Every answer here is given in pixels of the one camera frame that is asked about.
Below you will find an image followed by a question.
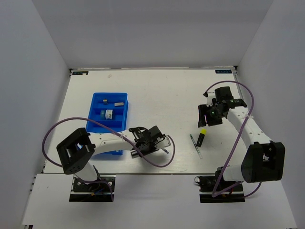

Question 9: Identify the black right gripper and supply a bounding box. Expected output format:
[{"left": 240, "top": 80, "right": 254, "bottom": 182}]
[{"left": 198, "top": 103, "right": 224, "bottom": 127}]

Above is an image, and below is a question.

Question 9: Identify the yellow cap black highlighter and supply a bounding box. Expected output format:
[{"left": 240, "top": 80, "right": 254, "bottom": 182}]
[{"left": 196, "top": 129, "right": 206, "bottom": 147}]

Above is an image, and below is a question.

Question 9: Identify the purple cap black highlighter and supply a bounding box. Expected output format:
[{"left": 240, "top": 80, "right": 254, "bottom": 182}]
[{"left": 131, "top": 151, "right": 139, "bottom": 158}]

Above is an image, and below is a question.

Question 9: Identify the green ink pen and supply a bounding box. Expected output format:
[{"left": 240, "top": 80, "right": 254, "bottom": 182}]
[{"left": 189, "top": 134, "right": 203, "bottom": 159}]

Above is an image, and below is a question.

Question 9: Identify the grey white eraser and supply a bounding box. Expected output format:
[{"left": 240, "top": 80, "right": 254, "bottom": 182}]
[{"left": 114, "top": 102, "right": 124, "bottom": 106}]

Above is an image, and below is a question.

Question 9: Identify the blue cleaning gel jar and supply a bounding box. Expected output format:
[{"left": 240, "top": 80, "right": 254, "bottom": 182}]
[{"left": 100, "top": 109, "right": 114, "bottom": 120}]

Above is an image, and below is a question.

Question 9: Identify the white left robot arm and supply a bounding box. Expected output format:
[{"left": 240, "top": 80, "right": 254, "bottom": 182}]
[{"left": 56, "top": 126, "right": 171, "bottom": 190}]

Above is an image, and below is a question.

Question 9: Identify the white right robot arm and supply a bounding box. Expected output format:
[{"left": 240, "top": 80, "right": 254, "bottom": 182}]
[{"left": 198, "top": 86, "right": 285, "bottom": 196}]

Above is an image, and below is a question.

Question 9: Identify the blue plastic organizer tray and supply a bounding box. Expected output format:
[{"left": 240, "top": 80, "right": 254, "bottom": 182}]
[{"left": 83, "top": 92, "right": 130, "bottom": 156}]

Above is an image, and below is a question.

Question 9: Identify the right table corner label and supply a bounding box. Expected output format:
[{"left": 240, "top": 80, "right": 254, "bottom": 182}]
[{"left": 215, "top": 69, "right": 232, "bottom": 74}]

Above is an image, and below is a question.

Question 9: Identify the table corner label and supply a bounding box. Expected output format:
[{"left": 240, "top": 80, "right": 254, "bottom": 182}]
[
  {"left": 215, "top": 69, "right": 232, "bottom": 74},
  {"left": 72, "top": 71, "right": 89, "bottom": 75}
]

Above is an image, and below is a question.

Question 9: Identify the left table corner label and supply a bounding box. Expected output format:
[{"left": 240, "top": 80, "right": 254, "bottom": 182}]
[{"left": 72, "top": 71, "right": 89, "bottom": 75}]

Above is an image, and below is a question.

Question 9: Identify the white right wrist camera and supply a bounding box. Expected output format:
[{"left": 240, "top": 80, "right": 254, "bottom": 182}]
[{"left": 203, "top": 92, "right": 217, "bottom": 107}]

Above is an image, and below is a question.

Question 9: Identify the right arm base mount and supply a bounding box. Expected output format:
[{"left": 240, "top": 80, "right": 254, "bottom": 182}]
[{"left": 194, "top": 175, "right": 245, "bottom": 204}]

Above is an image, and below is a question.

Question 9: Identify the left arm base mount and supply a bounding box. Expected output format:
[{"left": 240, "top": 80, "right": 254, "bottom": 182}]
[{"left": 69, "top": 176, "right": 116, "bottom": 202}]

